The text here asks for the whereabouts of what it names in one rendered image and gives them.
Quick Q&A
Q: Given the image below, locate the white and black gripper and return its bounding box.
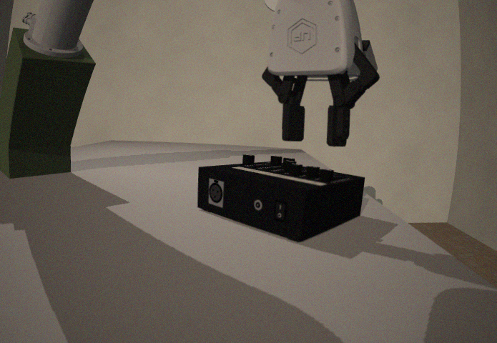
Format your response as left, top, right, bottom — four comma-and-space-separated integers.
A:
262, 0, 380, 146

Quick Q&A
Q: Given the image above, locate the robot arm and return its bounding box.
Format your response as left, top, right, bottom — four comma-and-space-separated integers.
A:
22, 0, 378, 71

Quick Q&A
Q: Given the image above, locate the black lighting desk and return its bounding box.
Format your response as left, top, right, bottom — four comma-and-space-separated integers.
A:
197, 154, 365, 242

